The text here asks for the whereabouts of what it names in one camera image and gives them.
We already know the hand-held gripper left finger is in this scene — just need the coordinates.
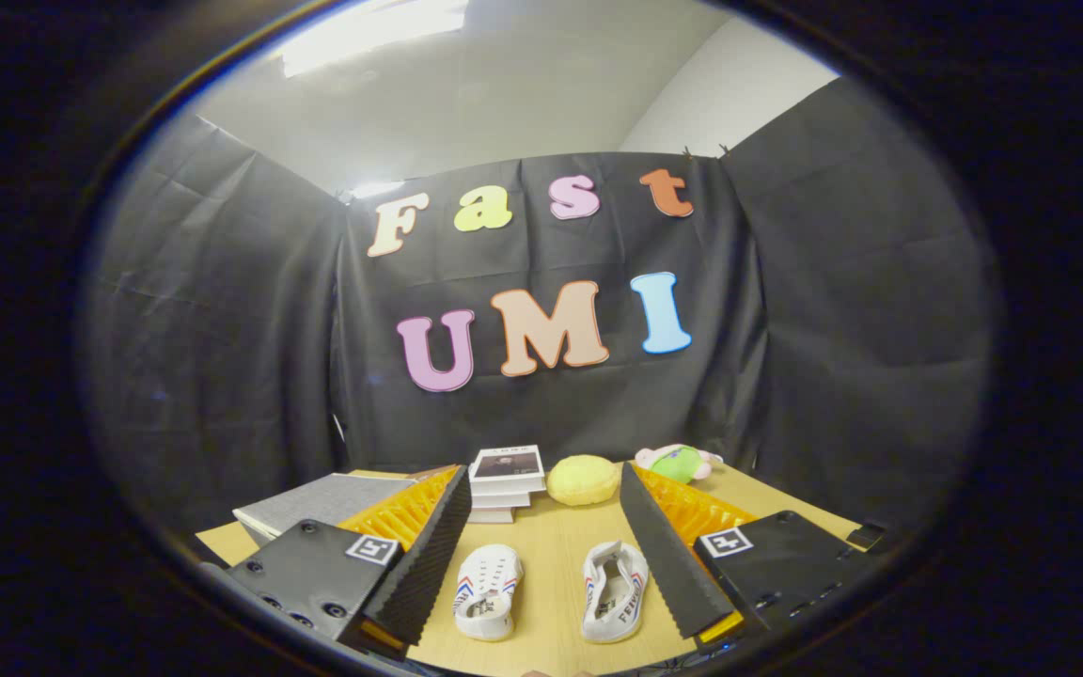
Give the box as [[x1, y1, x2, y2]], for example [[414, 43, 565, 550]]
[[222, 464, 474, 659]]

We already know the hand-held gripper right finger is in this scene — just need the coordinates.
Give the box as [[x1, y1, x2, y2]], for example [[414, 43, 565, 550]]
[[618, 461, 885, 654]]

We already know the white striped shoe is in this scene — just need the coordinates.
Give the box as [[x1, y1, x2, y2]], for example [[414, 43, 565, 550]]
[[581, 540, 651, 645], [452, 543, 526, 643]]

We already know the grey fabric storage box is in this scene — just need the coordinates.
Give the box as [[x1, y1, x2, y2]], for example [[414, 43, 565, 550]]
[[232, 472, 417, 547]]

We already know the pink and green plush toy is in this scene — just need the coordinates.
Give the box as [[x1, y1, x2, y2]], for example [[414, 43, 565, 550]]
[[634, 444, 725, 486]]

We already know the yellow round plush toy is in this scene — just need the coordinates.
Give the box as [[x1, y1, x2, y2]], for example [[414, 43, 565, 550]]
[[546, 454, 620, 508]]

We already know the white book with dark photo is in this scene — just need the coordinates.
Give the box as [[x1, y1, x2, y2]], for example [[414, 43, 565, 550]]
[[468, 445, 548, 496]]

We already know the black backdrop cloth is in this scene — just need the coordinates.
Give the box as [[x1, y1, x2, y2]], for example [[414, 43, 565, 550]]
[[81, 77, 1003, 539]]

